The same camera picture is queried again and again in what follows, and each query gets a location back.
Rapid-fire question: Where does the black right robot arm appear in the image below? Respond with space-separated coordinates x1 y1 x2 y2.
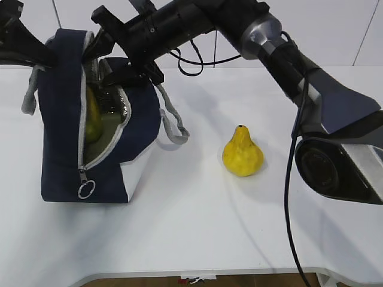
83 1 382 204

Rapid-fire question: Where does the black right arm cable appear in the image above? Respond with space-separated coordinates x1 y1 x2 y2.
170 28 315 287

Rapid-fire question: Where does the navy blue lunch bag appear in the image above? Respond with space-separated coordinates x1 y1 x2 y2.
22 29 190 204

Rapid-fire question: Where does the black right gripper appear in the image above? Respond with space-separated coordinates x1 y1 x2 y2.
83 5 197 87

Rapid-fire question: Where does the yellow banana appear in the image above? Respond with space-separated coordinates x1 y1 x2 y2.
86 86 103 144

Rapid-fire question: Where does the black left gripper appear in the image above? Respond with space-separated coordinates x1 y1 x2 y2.
1 1 58 68

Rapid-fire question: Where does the yellow pear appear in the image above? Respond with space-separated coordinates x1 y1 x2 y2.
221 125 265 177

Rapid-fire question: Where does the white bracket under table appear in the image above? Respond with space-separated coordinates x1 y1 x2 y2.
180 270 217 285

